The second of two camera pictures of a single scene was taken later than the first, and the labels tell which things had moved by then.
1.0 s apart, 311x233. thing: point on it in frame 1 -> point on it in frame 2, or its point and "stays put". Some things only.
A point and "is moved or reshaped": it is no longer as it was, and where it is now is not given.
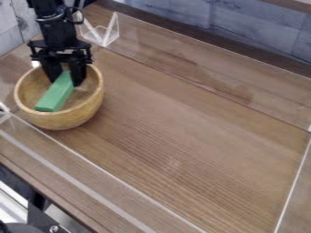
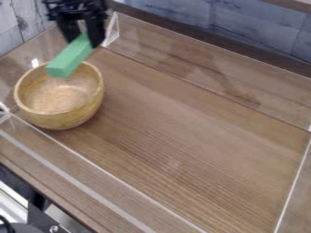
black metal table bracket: x=39 y=217 stays put
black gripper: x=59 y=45 -> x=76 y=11
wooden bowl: x=78 y=107 stays put
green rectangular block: x=59 y=94 is moved or reshaped
